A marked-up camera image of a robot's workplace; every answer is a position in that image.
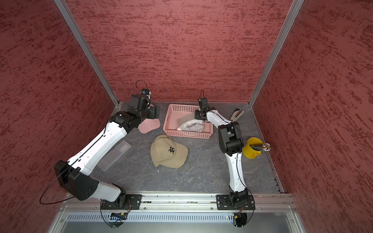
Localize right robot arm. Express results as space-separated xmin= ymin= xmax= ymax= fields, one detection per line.
xmin=195 ymin=98 xmax=249 ymax=208

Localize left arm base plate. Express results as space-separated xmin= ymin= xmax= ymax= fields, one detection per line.
xmin=100 ymin=194 xmax=142 ymax=210

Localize cream white baseball cap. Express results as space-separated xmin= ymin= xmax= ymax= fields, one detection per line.
xmin=177 ymin=114 xmax=205 ymax=133

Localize pens in cup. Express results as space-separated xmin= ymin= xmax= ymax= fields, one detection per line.
xmin=251 ymin=143 xmax=271 ymax=151

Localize pink baseball cap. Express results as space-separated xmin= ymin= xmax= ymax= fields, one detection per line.
xmin=138 ymin=118 xmax=160 ymax=134

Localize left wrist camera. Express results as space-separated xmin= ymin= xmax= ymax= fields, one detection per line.
xmin=142 ymin=88 xmax=151 ymax=102

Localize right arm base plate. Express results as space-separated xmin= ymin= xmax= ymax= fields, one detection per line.
xmin=216 ymin=195 xmax=256 ymax=210

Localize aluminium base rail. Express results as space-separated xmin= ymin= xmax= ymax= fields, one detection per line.
xmin=62 ymin=192 xmax=296 ymax=212

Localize beige baseball cap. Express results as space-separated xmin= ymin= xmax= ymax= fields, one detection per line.
xmin=150 ymin=135 xmax=188 ymax=169

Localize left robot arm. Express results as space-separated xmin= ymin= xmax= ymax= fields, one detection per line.
xmin=54 ymin=88 xmax=159 ymax=207

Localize yellow pen cup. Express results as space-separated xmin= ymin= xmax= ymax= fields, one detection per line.
xmin=242 ymin=137 xmax=263 ymax=159

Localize pink plastic basket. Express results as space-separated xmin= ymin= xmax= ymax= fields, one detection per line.
xmin=163 ymin=104 xmax=214 ymax=139

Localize stapler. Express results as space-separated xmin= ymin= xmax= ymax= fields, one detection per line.
xmin=230 ymin=109 xmax=244 ymax=121

